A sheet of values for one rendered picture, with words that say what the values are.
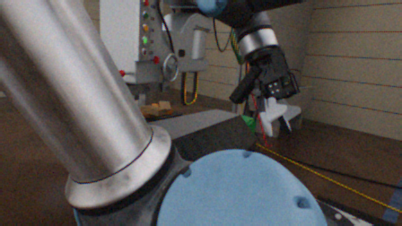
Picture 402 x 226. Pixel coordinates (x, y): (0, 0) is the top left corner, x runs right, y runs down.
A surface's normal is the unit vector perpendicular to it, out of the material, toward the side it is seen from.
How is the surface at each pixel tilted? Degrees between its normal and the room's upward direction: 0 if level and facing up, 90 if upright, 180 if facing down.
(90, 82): 82
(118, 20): 90
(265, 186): 47
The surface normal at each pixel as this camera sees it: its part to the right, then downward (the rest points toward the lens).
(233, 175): -0.41, -0.57
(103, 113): 0.70, 0.12
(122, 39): -0.41, 0.17
